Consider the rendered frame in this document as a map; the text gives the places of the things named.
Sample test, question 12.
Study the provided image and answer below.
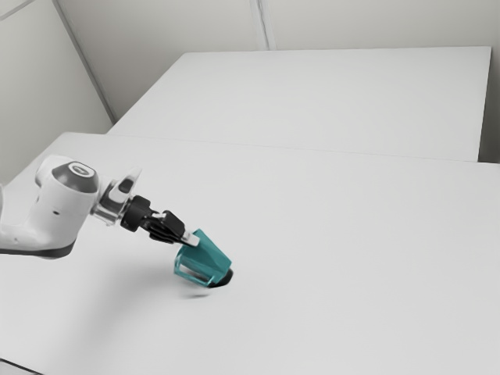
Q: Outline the teal faceted mug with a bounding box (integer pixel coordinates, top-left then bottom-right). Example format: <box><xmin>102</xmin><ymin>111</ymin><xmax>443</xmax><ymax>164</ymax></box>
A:
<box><xmin>172</xmin><ymin>228</ymin><xmax>235</xmax><ymax>289</ymax></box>

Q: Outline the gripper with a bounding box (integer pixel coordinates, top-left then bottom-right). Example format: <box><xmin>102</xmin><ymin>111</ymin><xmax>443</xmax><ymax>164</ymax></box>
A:
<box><xmin>120</xmin><ymin>195</ymin><xmax>201</xmax><ymax>248</ymax></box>

